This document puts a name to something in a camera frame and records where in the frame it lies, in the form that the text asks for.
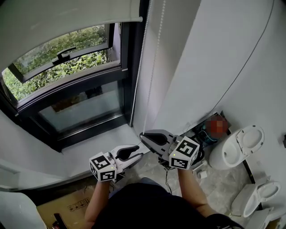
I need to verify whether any person's right forearm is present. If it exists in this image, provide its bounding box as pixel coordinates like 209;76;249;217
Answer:
177;167;215;219

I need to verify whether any black window frame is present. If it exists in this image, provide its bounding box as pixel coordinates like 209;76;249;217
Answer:
0;22;143;153

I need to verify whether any white toilet with open seat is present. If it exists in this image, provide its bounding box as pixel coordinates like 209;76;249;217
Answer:
231;180;281;218

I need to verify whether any coiled black hose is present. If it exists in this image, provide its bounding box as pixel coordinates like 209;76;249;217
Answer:
191;140;206;167

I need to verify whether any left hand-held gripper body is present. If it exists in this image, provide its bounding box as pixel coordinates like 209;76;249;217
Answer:
88;151;125;183

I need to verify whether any white bead pull chain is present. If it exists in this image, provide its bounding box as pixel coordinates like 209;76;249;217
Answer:
129;0;167;136

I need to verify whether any red topped vacuum cleaner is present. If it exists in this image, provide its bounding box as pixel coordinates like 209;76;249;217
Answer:
198;114;229;144

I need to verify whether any white plastic rod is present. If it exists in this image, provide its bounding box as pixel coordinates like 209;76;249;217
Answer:
192;161;208;172

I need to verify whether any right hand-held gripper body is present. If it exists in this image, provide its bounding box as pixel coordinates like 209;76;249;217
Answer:
164;134;200;171

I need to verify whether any closed brown cardboard box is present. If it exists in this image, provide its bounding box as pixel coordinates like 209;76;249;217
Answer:
37;190;97;229

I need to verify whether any person's black shirt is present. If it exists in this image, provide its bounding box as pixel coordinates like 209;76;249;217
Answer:
91;182;244;229

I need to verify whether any person's left forearm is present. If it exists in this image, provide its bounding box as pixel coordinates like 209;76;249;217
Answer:
84;180;112;229

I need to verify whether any white toilet with raised lid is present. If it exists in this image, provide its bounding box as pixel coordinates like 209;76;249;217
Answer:
209;124;265;170

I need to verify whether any beige roller blind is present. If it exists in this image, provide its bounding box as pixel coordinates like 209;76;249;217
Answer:
0;0;143;73

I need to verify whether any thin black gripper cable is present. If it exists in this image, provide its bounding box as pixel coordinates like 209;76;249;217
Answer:
164;166;174;194

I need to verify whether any black window handle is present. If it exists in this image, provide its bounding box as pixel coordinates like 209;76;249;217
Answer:
52;46;76;66

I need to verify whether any black open window sash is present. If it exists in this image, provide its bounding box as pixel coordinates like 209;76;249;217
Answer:
8;23;122;83

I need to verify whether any white plastic basin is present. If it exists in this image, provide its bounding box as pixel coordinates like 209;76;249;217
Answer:
0;191;47;229

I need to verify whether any person's blue jeans leg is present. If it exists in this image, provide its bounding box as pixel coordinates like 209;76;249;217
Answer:
139;177;166;191

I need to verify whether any thin black wall cable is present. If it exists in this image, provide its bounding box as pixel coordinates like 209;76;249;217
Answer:
202;0;275;119

